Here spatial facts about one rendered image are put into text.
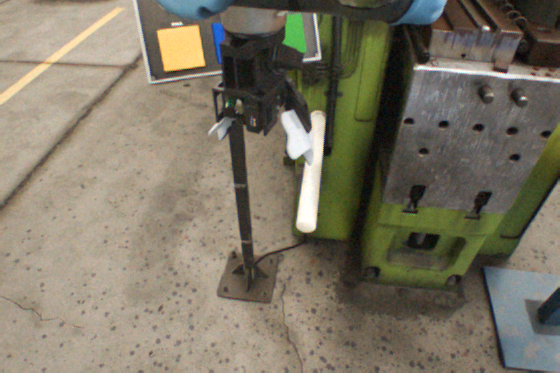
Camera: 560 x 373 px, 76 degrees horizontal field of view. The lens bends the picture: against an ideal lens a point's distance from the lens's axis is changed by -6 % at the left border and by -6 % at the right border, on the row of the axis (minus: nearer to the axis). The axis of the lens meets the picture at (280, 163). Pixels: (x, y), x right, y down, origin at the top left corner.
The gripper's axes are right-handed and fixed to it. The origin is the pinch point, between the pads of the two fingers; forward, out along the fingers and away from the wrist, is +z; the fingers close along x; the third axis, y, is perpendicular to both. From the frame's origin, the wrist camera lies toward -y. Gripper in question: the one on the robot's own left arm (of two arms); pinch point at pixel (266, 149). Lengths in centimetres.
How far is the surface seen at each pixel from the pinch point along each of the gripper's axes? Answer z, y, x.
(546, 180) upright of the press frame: 49, -78, 69
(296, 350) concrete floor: 93, -10, 4
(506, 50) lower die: -1, -54, 36
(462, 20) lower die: -6, -56, 25
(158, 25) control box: -11.3, -12.1, -27.0
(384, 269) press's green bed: 82, -45, 24
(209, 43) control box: -7.5, -16.0, -19.0
